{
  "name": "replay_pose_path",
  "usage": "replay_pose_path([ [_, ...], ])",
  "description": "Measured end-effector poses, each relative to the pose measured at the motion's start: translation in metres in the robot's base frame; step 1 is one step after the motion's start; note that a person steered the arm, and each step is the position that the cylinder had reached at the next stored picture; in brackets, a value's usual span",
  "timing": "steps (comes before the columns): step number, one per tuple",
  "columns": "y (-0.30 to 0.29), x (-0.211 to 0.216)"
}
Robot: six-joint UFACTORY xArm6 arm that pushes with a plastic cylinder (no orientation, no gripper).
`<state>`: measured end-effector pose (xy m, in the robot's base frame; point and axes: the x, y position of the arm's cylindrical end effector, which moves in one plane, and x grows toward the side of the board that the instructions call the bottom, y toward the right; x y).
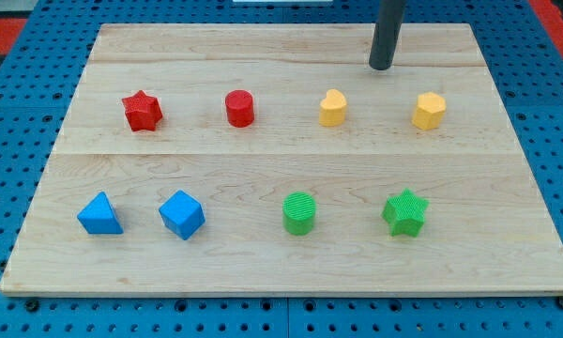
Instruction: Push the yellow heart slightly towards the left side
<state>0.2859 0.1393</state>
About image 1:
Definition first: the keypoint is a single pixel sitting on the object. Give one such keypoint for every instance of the yellow heart block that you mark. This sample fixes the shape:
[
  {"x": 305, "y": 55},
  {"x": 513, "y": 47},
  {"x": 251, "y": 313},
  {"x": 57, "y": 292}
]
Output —
[{"x": 333, "y": 109}]

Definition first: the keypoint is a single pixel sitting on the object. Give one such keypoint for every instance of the green cylinder block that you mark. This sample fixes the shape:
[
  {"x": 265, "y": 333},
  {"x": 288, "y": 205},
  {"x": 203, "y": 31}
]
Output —
[{"x": 298, "y": 213}]

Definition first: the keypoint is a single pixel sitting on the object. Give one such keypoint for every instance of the red cylinder block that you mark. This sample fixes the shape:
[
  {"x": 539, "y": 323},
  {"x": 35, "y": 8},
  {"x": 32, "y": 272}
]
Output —
[{"x": 239, "y": 108}]

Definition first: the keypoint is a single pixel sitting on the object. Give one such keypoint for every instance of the light wooden board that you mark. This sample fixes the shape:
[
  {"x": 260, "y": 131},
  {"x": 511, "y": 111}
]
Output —
[{"x": 487, "y": 233}]

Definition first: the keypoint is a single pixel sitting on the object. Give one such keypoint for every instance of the blue cube block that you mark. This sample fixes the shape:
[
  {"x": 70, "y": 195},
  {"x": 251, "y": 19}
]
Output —
[{"x": 182, "y": 214}]

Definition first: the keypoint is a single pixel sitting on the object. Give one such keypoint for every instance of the green star block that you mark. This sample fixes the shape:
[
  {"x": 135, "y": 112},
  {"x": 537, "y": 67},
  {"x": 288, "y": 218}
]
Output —
[{"x": 405, "y": 213}]

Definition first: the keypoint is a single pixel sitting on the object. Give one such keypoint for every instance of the red star block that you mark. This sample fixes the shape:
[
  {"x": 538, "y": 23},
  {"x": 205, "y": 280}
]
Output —
[{"x": 142, "y": 111}]

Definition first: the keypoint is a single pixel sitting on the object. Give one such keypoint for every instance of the yellow hexagon block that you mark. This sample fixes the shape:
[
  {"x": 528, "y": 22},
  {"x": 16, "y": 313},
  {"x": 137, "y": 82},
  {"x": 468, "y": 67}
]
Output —
[{"x": 429, "y": 111}]

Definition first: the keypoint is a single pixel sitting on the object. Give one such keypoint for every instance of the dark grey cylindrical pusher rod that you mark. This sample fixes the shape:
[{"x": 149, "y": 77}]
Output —
[{"x": 386, "y": 32}]

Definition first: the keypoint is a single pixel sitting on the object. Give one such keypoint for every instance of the blue triangle block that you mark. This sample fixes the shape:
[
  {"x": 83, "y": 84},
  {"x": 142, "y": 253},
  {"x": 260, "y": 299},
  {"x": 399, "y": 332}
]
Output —
[{"x": 99, "y": 218}]

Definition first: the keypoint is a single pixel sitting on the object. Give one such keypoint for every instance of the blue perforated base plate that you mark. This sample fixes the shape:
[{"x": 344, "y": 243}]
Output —
[{"x": 39, "y": 76}]

